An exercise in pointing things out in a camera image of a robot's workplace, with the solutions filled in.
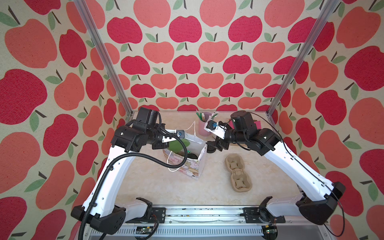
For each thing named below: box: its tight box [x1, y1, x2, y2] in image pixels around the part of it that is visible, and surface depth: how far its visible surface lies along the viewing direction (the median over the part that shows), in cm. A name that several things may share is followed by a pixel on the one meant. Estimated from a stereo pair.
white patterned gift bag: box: [162, 121, 208, 180], surface depth 76 cm
